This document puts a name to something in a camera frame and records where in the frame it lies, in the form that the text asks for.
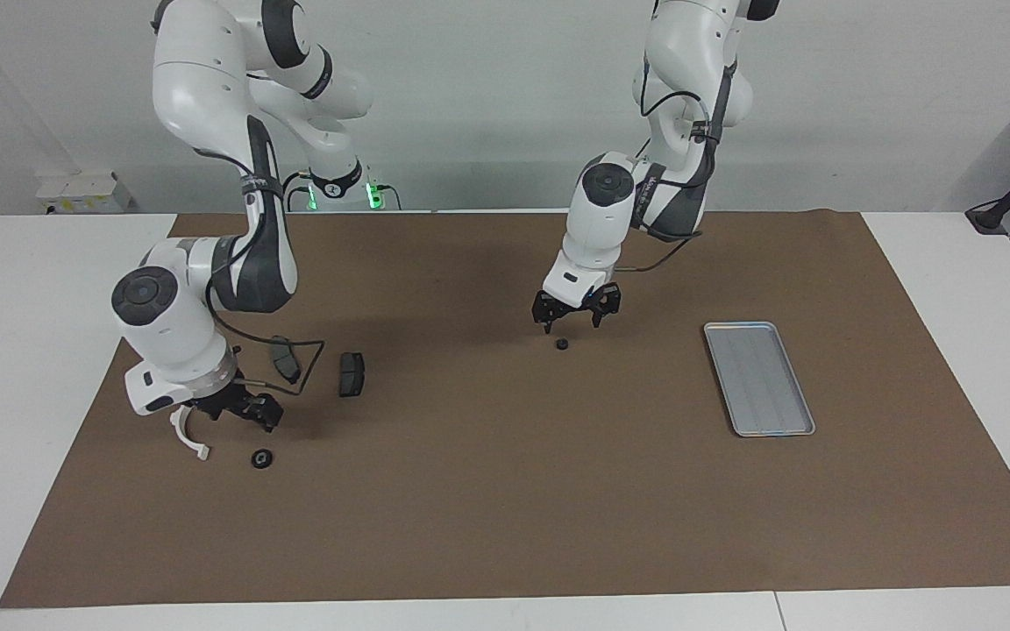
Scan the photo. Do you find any silver metal tray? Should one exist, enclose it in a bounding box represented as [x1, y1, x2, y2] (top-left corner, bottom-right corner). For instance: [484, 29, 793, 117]
[703, 322, 816, 437]

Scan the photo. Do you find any long grey brake pad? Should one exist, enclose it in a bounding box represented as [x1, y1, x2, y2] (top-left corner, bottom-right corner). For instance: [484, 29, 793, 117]
[270, 336, 302, 386]

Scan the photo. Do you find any short dark brake pad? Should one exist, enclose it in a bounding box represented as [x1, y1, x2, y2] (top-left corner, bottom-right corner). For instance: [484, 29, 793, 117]
[338, 352, 366, 398]

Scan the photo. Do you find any brown table mat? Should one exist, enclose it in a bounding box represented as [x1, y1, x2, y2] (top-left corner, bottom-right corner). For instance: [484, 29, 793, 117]
[0, 210, 1010, 608]

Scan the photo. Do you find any white box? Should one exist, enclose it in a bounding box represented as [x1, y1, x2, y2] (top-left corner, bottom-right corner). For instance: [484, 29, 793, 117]
[36, 171, 133, 214]

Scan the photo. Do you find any white semicircular plastic bracket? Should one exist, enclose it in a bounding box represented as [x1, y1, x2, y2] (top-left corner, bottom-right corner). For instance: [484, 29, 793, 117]
[169, 406, 210, 462]

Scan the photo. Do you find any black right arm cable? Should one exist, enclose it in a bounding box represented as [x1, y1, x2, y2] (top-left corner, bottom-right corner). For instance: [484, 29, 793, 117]
[194, 145, 326, 397]

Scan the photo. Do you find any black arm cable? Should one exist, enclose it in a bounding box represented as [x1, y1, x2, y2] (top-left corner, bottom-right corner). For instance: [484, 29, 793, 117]
[617, 83, 721, 274]
[194, 145, 326, 397]

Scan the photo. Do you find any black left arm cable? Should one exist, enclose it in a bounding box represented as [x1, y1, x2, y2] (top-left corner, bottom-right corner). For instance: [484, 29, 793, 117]
[617, 83, 721, 274]

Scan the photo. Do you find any black base cable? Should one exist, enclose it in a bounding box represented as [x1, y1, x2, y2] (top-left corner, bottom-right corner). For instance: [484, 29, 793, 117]
[280, 171, 313, 211]

